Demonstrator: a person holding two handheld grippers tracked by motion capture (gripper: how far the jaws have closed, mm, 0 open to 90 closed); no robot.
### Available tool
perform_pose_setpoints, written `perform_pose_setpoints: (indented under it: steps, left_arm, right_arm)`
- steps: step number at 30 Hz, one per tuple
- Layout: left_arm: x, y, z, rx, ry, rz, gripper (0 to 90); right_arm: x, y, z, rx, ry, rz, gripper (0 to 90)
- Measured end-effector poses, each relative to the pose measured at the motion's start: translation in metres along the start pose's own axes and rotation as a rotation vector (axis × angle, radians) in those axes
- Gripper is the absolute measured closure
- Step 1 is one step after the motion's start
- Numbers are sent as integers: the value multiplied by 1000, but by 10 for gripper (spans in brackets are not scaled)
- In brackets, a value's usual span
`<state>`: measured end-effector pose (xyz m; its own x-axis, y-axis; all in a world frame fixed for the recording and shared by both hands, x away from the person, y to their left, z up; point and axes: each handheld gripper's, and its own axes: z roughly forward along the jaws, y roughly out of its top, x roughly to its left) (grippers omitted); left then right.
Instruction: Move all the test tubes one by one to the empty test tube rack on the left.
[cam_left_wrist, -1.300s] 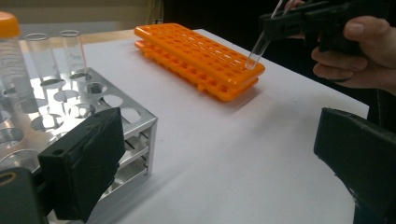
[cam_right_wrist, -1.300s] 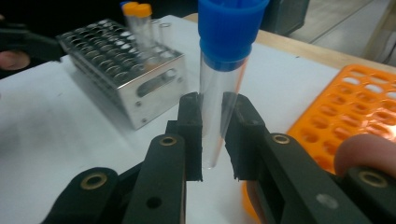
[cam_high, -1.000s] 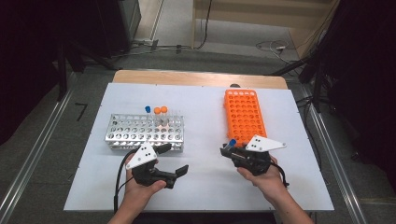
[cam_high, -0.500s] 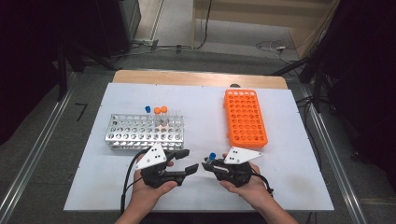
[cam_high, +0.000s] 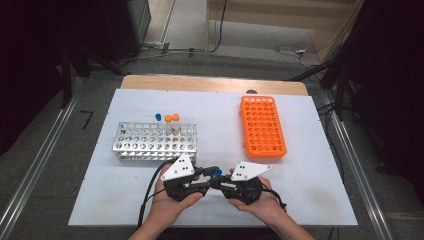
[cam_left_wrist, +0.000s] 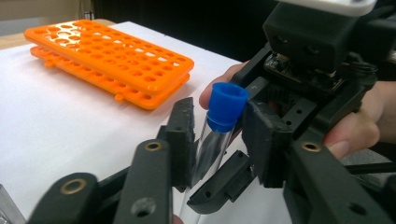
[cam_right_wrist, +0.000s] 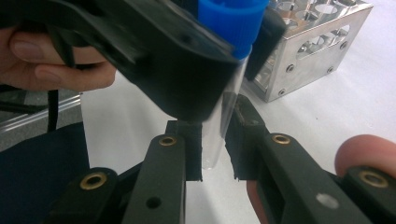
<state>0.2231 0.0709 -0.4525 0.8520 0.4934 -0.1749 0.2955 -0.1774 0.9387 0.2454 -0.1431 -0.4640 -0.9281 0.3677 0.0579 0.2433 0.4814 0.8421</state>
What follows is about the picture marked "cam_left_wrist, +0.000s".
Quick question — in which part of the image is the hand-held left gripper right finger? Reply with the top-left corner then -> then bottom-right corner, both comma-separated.
242,99 -> 294,189

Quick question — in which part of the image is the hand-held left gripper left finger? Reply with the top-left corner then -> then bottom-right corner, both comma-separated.
157,97 -> 198,193

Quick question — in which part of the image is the blue-capped test tube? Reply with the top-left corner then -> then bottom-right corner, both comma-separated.
178,82 -> 250,224

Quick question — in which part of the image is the orange plastic test tube rack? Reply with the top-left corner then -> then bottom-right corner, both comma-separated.
23,19 -> 195,111

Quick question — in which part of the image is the white table sheet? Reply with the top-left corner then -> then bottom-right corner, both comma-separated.
0,21 -> 292,224

